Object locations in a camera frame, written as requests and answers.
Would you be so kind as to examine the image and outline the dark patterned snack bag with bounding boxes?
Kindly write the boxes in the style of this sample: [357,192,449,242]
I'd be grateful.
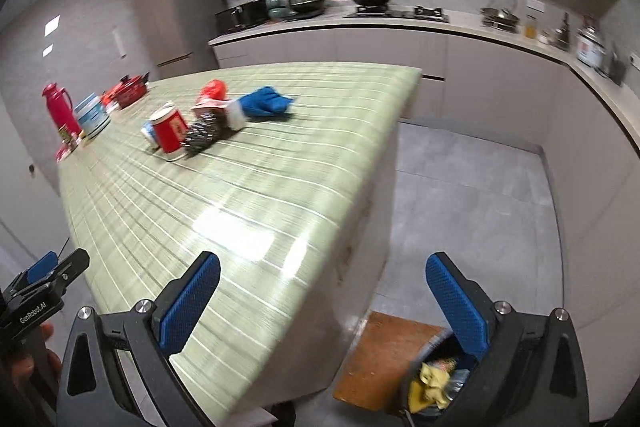
[182,101,229,158]

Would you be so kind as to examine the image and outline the person's left hand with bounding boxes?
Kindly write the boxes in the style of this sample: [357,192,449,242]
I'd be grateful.
[0,322,64,408]

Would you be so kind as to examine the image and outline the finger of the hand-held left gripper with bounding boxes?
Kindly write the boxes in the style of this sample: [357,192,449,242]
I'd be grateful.
[2,251,59,297]
[30,247,91,304]

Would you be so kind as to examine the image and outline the beige kitchen island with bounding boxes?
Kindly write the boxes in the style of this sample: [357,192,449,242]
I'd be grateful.
[260,107,417,427]

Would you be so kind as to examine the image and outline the steel pot with bail handle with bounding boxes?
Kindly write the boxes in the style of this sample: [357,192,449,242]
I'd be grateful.
[479,0,521,30]

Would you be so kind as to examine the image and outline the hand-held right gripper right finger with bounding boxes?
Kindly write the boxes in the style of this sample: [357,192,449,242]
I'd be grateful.
[425,252,592,427]

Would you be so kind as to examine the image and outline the yellow cloth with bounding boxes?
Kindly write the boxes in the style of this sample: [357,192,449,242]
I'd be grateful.
[409,361,452,411]

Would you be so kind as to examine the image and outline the red paper cup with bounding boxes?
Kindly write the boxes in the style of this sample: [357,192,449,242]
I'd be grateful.
[148,100,191,156]

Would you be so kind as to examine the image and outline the red small box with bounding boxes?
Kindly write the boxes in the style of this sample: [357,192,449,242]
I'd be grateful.
[55,125,84,163]

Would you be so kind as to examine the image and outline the black utensil holder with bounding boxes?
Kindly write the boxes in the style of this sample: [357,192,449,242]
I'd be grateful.
[607,51,629,86]

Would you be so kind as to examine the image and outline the red thermos jug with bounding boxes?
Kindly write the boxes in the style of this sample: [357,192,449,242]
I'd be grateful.
[41,81,84,138]

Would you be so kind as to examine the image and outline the brown wooden stool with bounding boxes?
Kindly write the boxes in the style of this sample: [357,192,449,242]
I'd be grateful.
[332,310,454,411]

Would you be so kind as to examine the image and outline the small blue white cup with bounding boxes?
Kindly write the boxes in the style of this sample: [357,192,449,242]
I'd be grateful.
[139,119,159,153]

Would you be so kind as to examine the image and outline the beige lower kitchen cabinets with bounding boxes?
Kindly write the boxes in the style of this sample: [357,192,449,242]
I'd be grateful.
[207,9,640,324]

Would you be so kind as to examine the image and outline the beige refrigerator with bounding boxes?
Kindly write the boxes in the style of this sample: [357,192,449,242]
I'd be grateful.
[132,0,221,83]

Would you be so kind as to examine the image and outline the white blue lidded pot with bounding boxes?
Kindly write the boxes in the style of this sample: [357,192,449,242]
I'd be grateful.
[73,92,112,140]

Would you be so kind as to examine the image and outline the white rice cooker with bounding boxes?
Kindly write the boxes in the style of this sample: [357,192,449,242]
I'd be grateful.
[574,19,609,70]

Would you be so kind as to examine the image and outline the grey pot with lid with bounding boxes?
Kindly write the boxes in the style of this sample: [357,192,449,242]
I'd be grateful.
[285,0,329,16]

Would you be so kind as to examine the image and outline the white small carton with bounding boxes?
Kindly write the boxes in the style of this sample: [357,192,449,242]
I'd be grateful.
[224,99,247,130]

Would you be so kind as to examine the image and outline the black gas stove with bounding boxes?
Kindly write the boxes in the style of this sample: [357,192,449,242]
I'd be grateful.
[342,5,450,24]

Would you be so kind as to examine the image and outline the red plastic bag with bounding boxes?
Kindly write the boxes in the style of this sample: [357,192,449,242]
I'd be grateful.
[198,79,229,106]

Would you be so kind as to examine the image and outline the black microwave oven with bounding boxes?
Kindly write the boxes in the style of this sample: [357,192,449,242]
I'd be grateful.
[214,0,269,33]

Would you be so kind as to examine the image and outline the black plastic bucket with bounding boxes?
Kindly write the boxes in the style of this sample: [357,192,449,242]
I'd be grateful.
[399,328,493,427]

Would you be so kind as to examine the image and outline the red cooking pot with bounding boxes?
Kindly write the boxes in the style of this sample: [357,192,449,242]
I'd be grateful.
[102,71,151,110]

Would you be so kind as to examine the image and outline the dark shoe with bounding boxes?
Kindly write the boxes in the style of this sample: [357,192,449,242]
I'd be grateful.
[272,401,297,427]

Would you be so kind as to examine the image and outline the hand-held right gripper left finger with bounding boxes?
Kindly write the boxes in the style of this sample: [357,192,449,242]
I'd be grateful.
[56,250,222,427]

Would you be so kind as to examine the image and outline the blue crumpled cloth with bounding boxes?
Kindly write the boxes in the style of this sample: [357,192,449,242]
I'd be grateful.
[238,85,294,120]

